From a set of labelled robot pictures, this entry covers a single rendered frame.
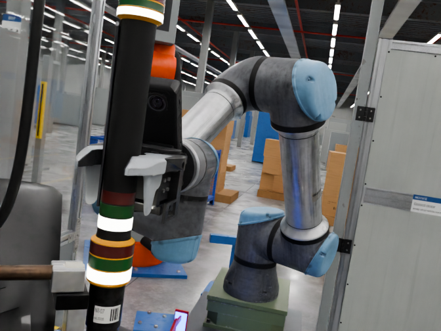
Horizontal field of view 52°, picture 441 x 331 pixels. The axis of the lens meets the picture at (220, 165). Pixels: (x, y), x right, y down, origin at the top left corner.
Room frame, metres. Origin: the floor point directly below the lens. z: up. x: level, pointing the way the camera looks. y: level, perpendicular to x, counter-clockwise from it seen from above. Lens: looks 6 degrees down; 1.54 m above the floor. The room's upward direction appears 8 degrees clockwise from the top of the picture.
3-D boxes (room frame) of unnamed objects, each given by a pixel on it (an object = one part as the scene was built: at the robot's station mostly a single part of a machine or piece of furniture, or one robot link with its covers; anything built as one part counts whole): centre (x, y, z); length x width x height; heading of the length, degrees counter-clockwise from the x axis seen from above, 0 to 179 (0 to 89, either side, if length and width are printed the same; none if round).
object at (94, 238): (0.44, 0.10, 1.39); 0.04 x 0.04 x 0.05
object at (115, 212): (0.44, 0.10, 1.44); 0.03 x 0.03 x 0.01
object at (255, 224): (1.19, -0.13, 1.26); 0.13 x 0.12 x 0.14; 55
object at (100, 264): (0.44, 0.10, 1.39); 0.04 x 0.04 x 0.01
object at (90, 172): (0.45, 0.12, 1.47); 0.09 x 0.03 x 0.06; 159
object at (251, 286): (1.20, -0.13, 1.14); 0.15 x 0.15 x 0.10
